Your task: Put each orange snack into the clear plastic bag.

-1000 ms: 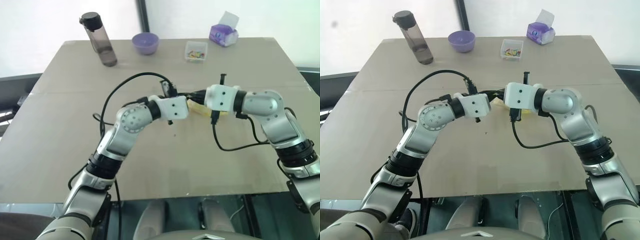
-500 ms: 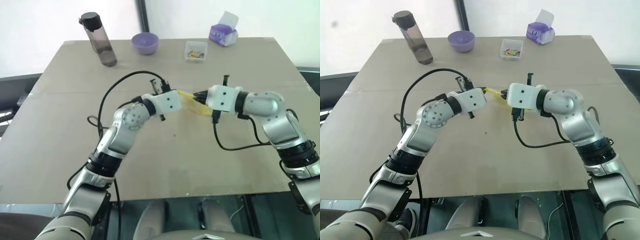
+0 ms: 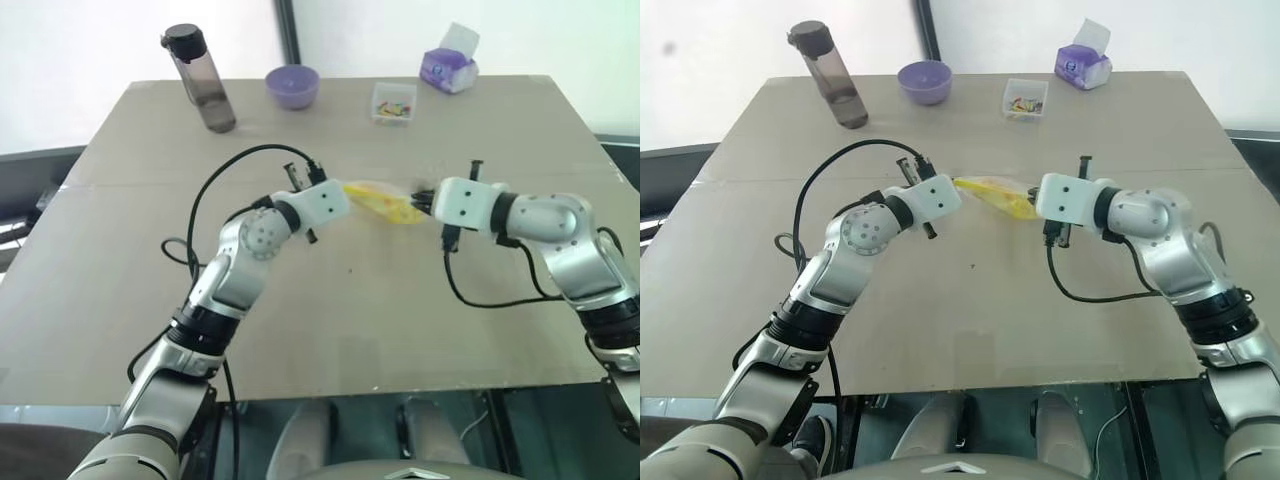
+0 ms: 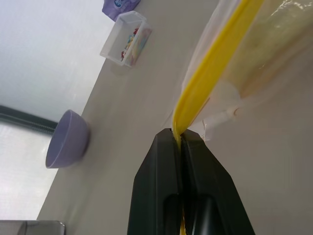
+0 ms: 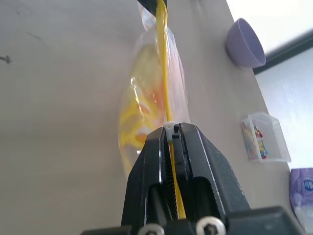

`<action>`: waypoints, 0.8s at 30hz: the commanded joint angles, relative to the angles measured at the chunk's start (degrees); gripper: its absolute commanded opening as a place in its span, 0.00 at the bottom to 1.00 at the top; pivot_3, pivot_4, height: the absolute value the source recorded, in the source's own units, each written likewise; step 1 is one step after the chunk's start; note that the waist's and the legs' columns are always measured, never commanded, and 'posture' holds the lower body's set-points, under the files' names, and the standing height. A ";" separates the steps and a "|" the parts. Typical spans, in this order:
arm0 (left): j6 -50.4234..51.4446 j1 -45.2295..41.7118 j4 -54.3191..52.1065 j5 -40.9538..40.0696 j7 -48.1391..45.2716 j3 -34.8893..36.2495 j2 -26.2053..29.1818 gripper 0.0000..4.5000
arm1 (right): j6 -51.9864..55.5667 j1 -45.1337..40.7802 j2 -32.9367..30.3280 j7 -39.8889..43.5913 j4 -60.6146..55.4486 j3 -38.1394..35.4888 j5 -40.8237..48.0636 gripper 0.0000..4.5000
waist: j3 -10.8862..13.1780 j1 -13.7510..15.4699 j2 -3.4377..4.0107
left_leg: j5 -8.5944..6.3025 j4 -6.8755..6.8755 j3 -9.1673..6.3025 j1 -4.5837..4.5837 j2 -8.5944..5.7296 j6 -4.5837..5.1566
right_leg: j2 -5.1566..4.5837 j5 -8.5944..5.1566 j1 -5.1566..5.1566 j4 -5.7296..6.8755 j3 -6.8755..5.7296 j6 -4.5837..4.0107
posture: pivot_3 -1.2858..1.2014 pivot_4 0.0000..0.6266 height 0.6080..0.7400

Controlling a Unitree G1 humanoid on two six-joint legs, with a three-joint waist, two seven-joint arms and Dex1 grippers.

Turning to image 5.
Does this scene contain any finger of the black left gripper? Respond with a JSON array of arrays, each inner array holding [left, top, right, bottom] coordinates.
[[136, 0, 158, 13]]

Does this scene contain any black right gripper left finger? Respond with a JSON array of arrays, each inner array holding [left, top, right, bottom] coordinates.
[[120, 126, 181, 228]]

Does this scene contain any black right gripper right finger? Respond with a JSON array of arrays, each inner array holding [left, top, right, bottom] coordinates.
[[172, 123, 252, 219]]

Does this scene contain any clear yellow zipper bag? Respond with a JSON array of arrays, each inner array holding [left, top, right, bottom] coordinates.
[[117, 0, 191, 220]]

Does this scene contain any colourful printed card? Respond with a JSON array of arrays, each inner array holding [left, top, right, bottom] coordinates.
[[241, 120, 269, 162]]

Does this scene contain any clear plastic box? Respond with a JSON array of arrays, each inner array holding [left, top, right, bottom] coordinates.
[[241, 111, 292, 163]]

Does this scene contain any purple tissue pack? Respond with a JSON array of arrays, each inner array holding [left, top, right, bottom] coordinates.
[[289, 167, 313, 225]]

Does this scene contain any purple plastic bowl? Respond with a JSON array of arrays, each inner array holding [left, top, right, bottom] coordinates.
[[224, 17, 267, 69]]

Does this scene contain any black ribbed bar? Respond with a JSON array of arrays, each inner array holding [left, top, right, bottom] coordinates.
[[253, 31, 313, 75]]

